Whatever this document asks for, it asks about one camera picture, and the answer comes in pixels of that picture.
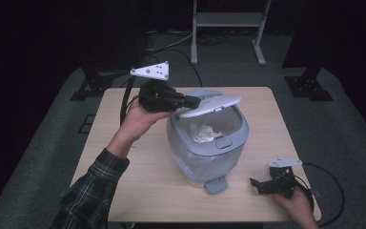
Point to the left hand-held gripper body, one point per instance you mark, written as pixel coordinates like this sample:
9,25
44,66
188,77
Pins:
154,95

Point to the black stand base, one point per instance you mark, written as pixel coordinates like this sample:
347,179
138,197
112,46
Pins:
308,87
92,87

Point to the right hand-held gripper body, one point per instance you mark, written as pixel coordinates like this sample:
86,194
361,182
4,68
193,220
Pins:
281,184

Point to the person's right hand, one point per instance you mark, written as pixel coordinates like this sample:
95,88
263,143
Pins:
298,206

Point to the person's left hand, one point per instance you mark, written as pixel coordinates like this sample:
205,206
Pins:
139,122

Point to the grey tape piece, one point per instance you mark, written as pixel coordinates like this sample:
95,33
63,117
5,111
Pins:
63,192
316,192

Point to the grey pedal trash can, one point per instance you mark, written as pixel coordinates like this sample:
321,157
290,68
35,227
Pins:
209,149

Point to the white tissue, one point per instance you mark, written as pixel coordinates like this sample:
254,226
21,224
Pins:
205,133

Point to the dark floor socket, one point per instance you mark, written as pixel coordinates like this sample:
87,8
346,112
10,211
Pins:
87,124

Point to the white metal stand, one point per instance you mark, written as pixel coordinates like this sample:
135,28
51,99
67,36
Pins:
228,19

